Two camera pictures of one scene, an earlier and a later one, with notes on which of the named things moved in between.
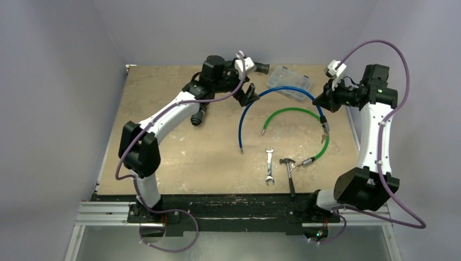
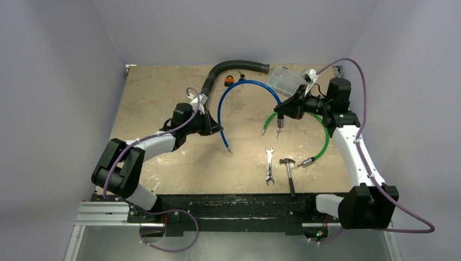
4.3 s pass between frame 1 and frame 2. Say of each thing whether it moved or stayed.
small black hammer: stayed
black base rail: stayed
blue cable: moved
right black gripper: moved
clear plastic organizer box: stayed
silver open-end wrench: stayed
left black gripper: moved
